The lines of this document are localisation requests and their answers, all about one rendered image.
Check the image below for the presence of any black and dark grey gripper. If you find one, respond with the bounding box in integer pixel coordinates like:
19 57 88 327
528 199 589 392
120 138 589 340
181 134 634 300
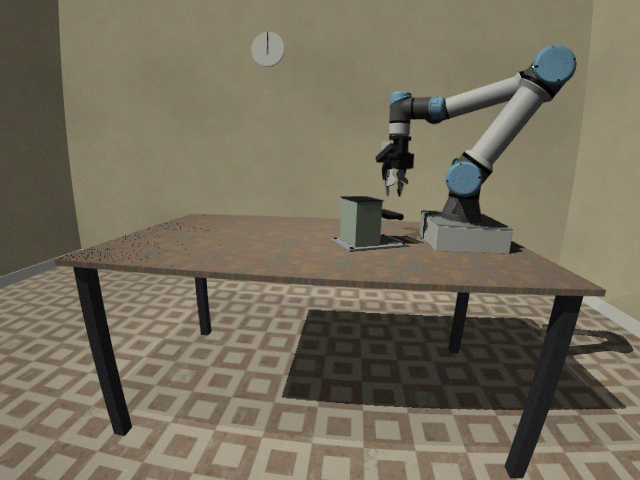
382 135 414 196

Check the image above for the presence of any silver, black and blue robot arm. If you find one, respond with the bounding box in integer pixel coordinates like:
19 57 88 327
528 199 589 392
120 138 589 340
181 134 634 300
389 45 576 223

